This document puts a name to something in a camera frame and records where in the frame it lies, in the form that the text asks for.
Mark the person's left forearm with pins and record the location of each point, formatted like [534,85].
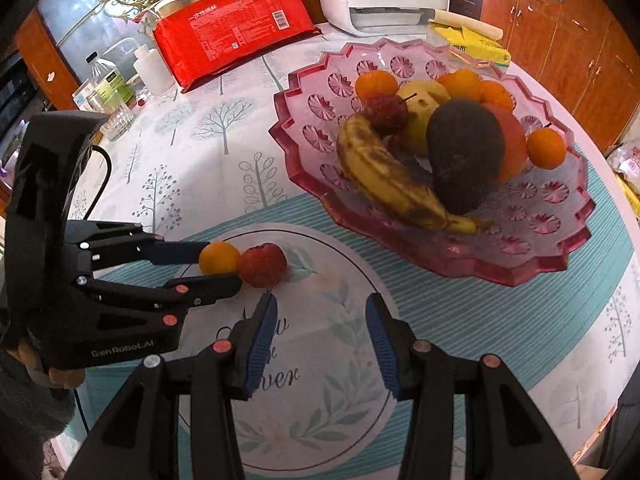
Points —
[25,400]

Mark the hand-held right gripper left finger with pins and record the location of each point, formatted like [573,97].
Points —
[260,345]

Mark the person's left hand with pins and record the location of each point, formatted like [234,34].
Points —
[65,379]

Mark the clear bottle with green label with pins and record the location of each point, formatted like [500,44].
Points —
[107,82]

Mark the wooden cabinet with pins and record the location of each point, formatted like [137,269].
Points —
[565,35]

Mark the large orange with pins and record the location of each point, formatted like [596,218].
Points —
[462,85]

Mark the small red fruit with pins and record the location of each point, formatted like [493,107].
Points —
[262,265]
[385,112]

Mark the yellow box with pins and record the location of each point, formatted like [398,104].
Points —
[475,42]

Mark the yellow apple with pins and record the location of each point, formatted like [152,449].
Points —
[420,110]

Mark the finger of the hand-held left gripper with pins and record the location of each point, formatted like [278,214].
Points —
[175,254]
[215,287]

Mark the tree print tablecloth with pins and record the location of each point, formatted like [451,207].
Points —
[225,160]

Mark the pink glass fruit bowl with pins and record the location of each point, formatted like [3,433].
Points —
[525,240]

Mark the red orange round fruit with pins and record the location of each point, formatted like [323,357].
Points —
[512,145]

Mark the dark avocado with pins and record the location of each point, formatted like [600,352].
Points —
[465,155]

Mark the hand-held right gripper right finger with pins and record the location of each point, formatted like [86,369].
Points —
[380,345]

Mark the red plastic package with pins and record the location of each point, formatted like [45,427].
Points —
[225,35]

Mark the clear glass cup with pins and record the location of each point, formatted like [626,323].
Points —
[119,122]

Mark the teal striped placemat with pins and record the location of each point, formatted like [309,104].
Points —
[450,320]

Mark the spotted brown banana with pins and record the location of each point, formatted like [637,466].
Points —
[380,170]

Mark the white plastic bottle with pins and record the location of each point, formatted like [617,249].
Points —
[152,72]

